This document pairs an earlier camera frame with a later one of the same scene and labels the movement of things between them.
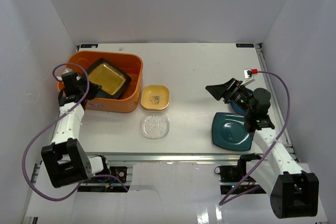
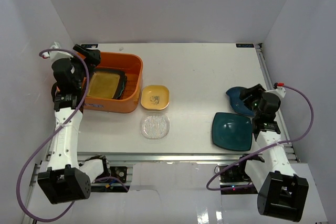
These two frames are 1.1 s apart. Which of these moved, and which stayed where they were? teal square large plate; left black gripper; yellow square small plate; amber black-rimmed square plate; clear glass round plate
Moved: amber black-rimmed square plate; left black gripper
Stayed: clear glass round plate; yellow square small plate; teal square large plate
